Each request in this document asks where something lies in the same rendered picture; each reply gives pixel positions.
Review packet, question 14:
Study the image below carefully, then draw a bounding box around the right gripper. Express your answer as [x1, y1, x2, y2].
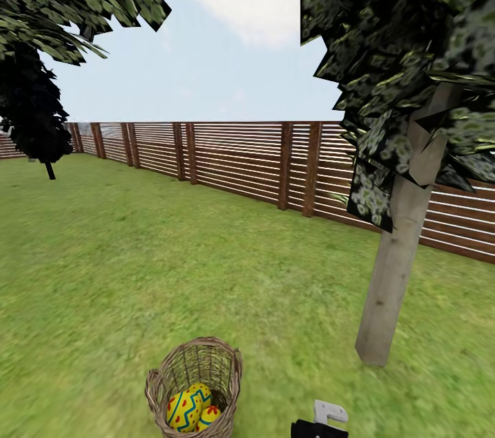
[291, 419, 322, 438]

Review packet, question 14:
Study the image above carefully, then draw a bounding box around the easter egg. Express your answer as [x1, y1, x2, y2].
[193, 404, 221, 432]
[167, 389, 202, 433]
[185, 381, 214, 412]

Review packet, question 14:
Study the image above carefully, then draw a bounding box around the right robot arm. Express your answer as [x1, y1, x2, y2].
[291, 399, 349, 438]

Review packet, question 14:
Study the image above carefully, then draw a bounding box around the wicker basket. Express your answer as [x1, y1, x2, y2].
[144, 336, 243, 438]

